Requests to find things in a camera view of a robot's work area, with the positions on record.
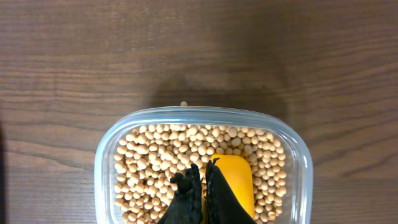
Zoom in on soybeans in container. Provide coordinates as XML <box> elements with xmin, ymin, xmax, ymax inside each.
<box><xmin>114</xmin><ymin>124</ymin><xmax>287</xmax><ymax>223</ymax></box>

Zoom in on yellow plastic measuring scoop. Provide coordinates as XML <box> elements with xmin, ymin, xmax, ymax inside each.
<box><xmin>202</xmin><ymin>154</ymin><xmax>254</xmax><ymax>223</ymax></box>

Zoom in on clear plastic container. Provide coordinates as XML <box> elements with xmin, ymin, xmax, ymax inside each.
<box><xmin>94</xmin><ymin>106</ymin><xmax>314</xmax><ymax>224</ymax></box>

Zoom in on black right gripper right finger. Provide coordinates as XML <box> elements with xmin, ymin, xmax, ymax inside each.
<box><xmin>205</xmin><ymin>157</ymin><xmax>256</xmax><ymax>224</ymax></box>

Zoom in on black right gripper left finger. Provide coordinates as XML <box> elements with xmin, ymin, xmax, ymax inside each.
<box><xmin>157</xmin><ymin>164</ymin><xmax>203</xmax><ymax>224</ymax></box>

